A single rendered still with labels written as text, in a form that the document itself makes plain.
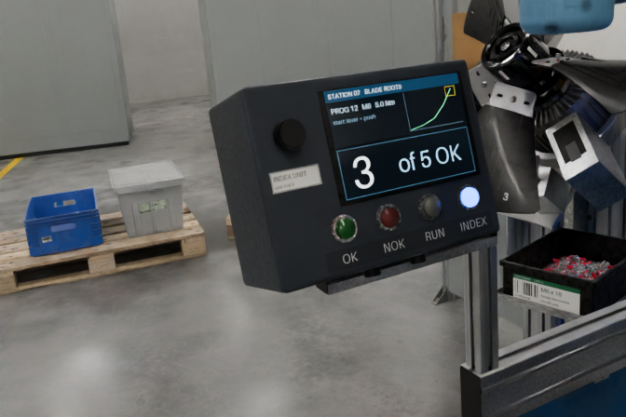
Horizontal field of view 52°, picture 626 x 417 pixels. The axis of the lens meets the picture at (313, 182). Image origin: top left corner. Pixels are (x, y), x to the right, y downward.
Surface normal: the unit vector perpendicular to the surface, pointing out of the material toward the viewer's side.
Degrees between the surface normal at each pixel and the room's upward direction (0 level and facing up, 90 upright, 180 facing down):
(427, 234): 75
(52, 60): 90
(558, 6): 92
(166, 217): 95
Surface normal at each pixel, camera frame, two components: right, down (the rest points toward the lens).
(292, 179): 0.43, -0.07
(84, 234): 0.34, 0.21
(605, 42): -0.73, -0.48
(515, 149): -0.07, -0.46
